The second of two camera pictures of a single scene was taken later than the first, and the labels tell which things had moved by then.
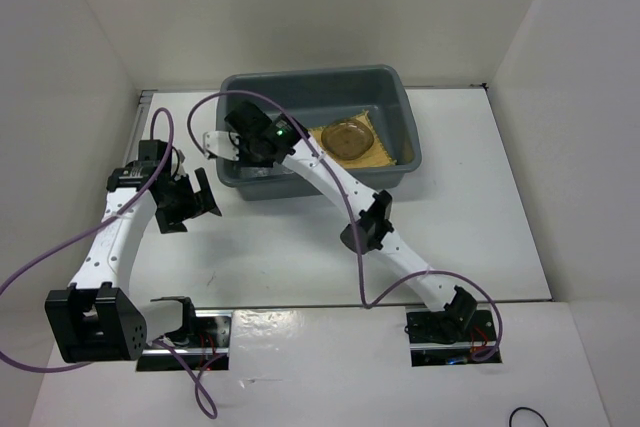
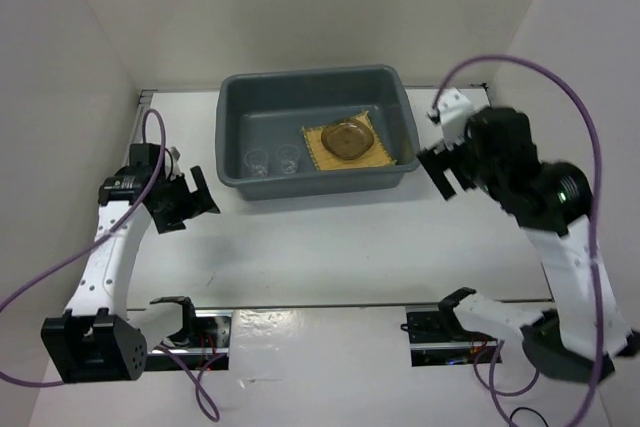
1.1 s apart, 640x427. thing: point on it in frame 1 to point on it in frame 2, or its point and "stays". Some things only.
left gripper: (170, 221) stays
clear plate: (347, 139) stays
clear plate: (347, 139) stays
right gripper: (243, 161) to (436, 160)
